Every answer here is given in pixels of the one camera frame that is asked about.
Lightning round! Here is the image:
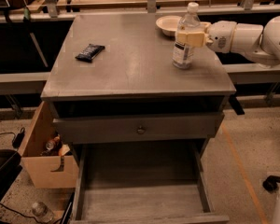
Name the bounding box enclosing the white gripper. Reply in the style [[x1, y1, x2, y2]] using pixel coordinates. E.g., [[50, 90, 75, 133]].
[[175, 21, 237, 53]]

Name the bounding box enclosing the clear plastic water bottle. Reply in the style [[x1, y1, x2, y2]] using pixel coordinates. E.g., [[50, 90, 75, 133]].
[[173, 2, 202, 69]]

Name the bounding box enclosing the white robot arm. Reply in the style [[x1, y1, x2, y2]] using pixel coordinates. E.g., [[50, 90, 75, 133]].
[[175, 16, 280, 65]]

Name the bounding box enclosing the grey wooden drawer cabinet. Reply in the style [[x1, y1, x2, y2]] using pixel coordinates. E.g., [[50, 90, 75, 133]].
[[40, 12, 237, 224]]

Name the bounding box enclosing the grey top drawer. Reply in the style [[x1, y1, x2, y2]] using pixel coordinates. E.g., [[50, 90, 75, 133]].
[[53, 112, 224, 144]]

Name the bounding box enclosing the grey open middle drawer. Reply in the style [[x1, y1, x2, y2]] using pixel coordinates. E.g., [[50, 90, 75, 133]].
[[70, 141, 230, 224]]

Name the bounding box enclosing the bottle inside cardboard box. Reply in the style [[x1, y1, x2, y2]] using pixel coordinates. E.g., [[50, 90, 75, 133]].
[[45, 136, 61, 150]]

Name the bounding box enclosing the clear bottle on floor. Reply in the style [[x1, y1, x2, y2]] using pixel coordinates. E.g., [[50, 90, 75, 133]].
[[32, 202, 54, 224]]

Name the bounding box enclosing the white paper bowl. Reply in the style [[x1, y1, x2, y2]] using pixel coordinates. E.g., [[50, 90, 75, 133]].
[[156, 16, 181, 36]]

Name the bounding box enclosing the dark snack bar packet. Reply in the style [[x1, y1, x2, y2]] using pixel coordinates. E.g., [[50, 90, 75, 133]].
[[76, 44, 105, 63]]

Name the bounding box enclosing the black chair base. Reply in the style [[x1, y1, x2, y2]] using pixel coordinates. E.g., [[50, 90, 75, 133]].
[[262, 175, 280, 192]]

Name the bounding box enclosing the cardboard box on floor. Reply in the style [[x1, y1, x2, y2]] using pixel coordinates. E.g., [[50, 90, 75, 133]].
[[19, 102, 78, 189]]

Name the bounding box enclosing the black power adapter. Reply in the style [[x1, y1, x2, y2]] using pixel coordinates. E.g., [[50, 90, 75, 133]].
[[12, 128, 25, 148]]

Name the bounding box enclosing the black equipment at left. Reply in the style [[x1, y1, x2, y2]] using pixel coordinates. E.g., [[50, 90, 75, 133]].
[[0, 149, 22, 202]]

